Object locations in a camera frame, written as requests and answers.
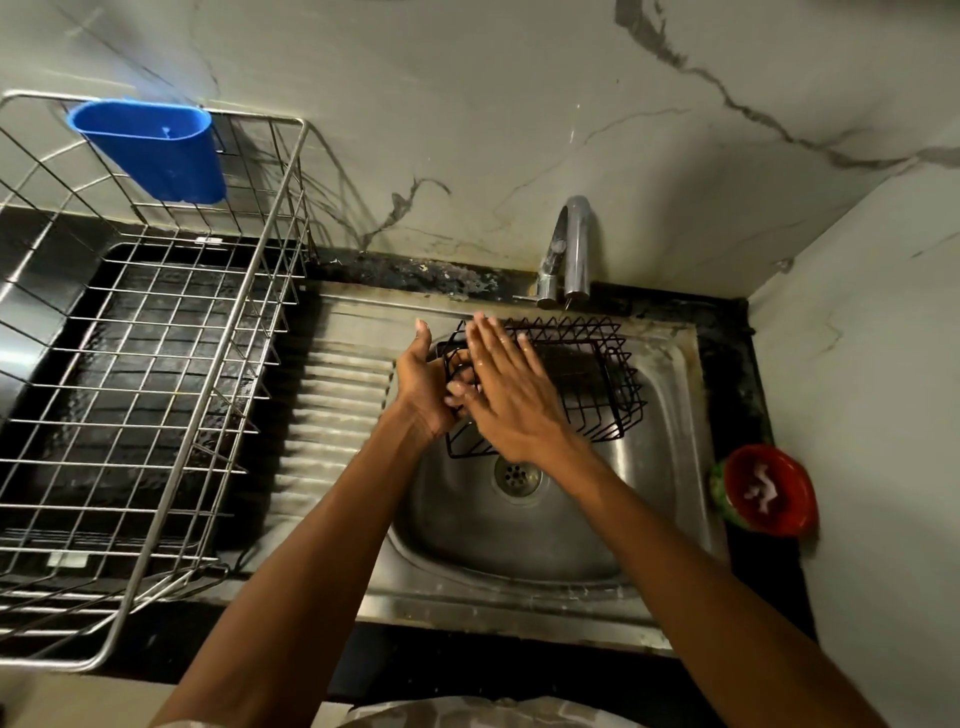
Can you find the person's right forearm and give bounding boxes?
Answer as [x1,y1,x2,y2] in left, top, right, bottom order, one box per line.
[558,449,890,728]

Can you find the person's patterned clothing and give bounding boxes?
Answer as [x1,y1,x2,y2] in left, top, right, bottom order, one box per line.
[341,695,646,728]

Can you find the steel wire dish rack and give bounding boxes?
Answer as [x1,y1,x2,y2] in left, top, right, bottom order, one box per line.
[0,91,313,673]

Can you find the chrome sink faucet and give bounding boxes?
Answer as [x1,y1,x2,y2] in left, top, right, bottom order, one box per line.
[512,195,594,310]

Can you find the black wire basket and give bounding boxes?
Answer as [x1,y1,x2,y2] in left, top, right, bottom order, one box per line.
[436,314,649,460]

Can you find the white scrap in bowl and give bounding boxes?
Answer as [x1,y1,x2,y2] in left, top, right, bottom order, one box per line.
[742,463,781,515]

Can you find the person's left hand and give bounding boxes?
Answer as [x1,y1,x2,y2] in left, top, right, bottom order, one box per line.
[395,318,478,440]

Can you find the round sink drain strainer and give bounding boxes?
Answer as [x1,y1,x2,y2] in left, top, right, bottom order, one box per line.
[493,455,543,499]

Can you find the blue plastic cutlery holder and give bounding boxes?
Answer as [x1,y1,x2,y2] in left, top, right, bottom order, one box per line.
[65,99,228,206]

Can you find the dark steel drip tray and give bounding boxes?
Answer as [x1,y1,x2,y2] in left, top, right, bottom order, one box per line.
[0,206,301,583]

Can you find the stainless steel sink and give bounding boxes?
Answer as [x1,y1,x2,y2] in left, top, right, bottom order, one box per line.
[187,281,729,658]

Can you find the person's left forearm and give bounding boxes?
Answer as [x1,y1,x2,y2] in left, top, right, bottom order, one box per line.
[149,412,444,728]

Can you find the person's right hand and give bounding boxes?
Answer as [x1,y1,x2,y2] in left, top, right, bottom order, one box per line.
[444,312,594,470]

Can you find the red and green bowl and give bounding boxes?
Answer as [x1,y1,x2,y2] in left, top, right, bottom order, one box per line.
[708,443,819,538]

